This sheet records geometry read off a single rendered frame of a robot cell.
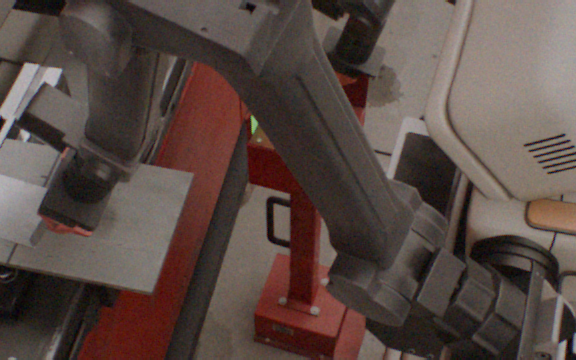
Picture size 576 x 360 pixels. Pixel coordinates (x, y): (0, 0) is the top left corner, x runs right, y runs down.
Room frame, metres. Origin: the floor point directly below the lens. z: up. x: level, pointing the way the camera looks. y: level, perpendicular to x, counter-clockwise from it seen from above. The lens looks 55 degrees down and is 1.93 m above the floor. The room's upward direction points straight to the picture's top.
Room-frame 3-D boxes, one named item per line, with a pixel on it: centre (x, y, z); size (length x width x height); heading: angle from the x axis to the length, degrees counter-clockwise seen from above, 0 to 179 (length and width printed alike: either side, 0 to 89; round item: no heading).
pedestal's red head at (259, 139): (0.96, -0.04, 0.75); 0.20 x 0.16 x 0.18; 162
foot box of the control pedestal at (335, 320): (0.95, -0.06, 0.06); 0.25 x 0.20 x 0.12; 72
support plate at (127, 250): (0.61, 0.27, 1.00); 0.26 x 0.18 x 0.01; 77
